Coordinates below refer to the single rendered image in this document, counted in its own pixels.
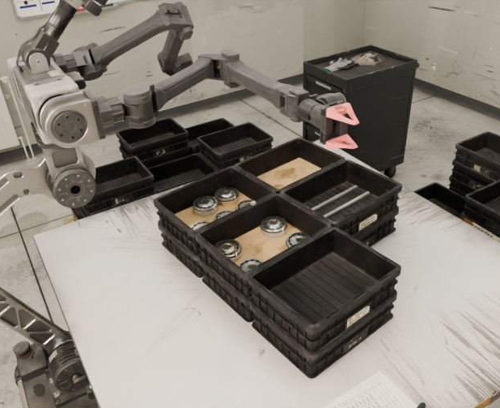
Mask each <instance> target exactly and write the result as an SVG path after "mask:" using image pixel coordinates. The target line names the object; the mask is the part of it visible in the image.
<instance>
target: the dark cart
mask: <svg viewBox="0 0 500 408"><path fill-rule="evenodd" d="M360 53H363V54H366V53H371V54H372V55H375V54H379V55H381V57H383V58H385V59H386V60H385V61H383V62H379V63H376V64H375V66H368V65H359V66H352V68H351V69H345V70H336V71H333V72H328V71H326V70H324V68H325V67H328V66H330V64H329V63H330V62H331V61H335V62H337V61H338V58H339V57H340V58H341V59H342V60H341V61H343V60H345V58H347V61H349V60H350V59H351V58H352V57H355V56H356V55H359V54H360ZM416 69H417V60H416V59H413V58H411V57H406V56H404V55H401V54H398V53H394V52H392V51H388V50H386V49H381V48H379V47H376V46H374V45H368V46H364V47H361V48H357V49H351V50H348V51H345V52H341V53H335V54H332V55H328V56H325V57H319V58H316V59H312V60H309V61H305V62H303V89H304V90H305V91H308V92H309V95H310V96H311V95H314V94H317V95H318V96H321V95H324V94H328V93H333V94H335V93H338V92H340V93H341V94H343V95H344V97H345V99H346V102H347V103H350V105H351V107H352V109H353V111H354V115H355V116H356V118H357V119H358V121H359V124H357V125H351V124H348V123H347V134H348V135H349V136H350V137H351V138H352V140H353V141H354V142H355V143H356V145H357V146H358V147H357V148H355V149H349V148H340V149H341V150H343V151H344V152H346V153H348V154H350V155H352V156H353V157H354V158H356V159H359V160H360V161H362V162H363V163H365V164H367V165H369V166H370V167H372V168H373V169H375V170H377V171H379V172H382V171H384V170H385V171H384V175H385V176H388V177H389V178H392V177H393V176H394V175H395V173H396V166H397V165H399V164H402V163H404V157H405V146H406V140H407V134H408V128H409V117H410V110H411V104H412V98H413V87H414V81H415V74H416ZM303 138H304V139H306V140H308V141H310V142H314V141H316V140H319V139H320V129H319V128H317V127H315V126H314V125H312V124H310V123H308V122H306V121H303Z"/></svg>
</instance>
